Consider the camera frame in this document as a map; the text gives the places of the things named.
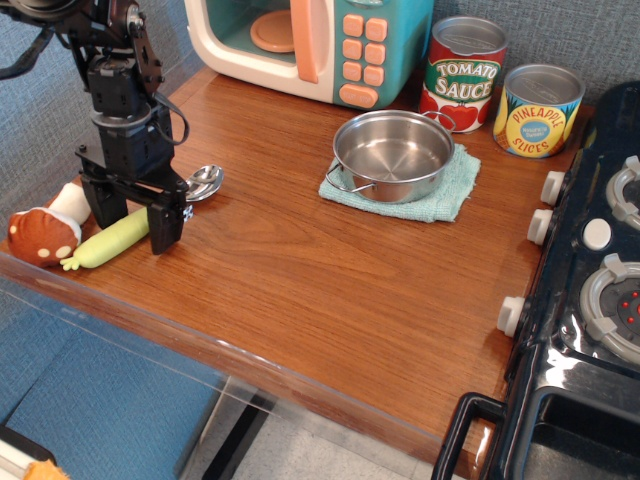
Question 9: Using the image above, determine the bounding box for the black toy stove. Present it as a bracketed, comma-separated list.
[432, 81, 639, 479]

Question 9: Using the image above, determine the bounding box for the teal toy microwave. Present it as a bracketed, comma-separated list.
[185, 1, 434, 110]

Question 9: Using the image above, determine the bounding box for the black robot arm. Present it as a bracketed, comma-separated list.
[1, 1, 187, 255]

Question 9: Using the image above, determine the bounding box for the teal folded cloth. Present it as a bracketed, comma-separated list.
[318, 144, 481, 223]

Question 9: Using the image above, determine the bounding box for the white stove knob front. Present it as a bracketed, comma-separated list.
[497, 296, 525, 338]

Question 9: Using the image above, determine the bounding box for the brown plush mushroom toy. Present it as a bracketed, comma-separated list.
[7, 183, 91, 267]

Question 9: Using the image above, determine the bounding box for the green handled metal spoon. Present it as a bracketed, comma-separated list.
[60, 165, 224, 271]

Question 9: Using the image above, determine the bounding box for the pineapple slices can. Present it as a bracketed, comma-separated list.
[493, 64, 585, 159]

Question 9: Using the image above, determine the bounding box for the small steel pot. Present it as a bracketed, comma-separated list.
[325, 110, 455, 204]

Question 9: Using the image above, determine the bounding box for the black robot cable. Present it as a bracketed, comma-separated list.
[149, 92, 191, 147]

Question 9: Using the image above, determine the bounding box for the white stove knob rear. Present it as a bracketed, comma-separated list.
[540, 171, 565, 206]

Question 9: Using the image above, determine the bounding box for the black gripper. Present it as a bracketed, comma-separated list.
[75, 104, 190, 255]

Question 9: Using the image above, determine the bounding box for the white stove knob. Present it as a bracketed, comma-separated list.
[540, 171, 565, 206]
[527, 209, 553, 246]
[497, 296, 525, 338]

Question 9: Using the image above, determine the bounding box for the white stove knob middle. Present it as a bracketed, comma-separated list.
[527, 209, 553, 246]

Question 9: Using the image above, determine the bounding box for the tomato sauce can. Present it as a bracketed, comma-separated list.
[419, 16, 508, 133]

